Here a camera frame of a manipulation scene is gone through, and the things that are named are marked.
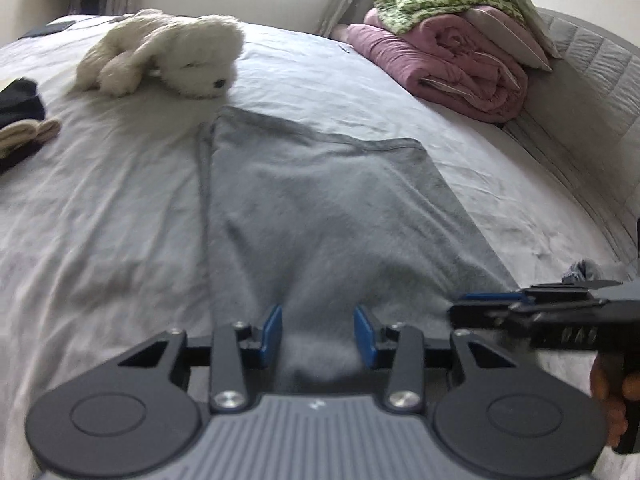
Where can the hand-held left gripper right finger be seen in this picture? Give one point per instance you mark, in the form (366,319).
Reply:
(364,332)

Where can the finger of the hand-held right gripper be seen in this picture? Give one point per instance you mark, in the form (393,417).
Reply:
(487,296)
(475,316)

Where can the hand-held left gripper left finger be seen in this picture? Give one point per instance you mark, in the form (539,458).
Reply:
(272,330)

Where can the grey shirt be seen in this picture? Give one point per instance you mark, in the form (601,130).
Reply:
(325,210)

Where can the person's right hand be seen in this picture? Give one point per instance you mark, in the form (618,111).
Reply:
(607,390)

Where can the small grey cloth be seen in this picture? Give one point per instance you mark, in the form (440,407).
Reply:
(585,270)

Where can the bed with grey sheet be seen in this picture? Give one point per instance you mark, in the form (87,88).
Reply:
(100,210)

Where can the grey quilted headboard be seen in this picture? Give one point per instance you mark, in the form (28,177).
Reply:
(590,110)

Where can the folded pink quilt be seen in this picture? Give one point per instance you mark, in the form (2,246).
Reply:
(450,60)

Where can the pale pink pillow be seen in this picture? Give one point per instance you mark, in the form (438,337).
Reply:
(515,35)

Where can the white plush dog toy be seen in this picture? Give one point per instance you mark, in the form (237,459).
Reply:
(200,50)

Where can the white pillow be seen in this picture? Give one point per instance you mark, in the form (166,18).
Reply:
(530,10)

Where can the pink bolster pillow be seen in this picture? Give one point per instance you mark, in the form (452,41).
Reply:
(345,33)

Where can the black garment under beige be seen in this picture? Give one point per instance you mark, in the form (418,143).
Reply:
(12,162)

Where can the folded black garment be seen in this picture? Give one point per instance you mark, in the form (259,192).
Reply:
(20,102)

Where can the dark tablet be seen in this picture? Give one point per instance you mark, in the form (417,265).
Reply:
(45,30)

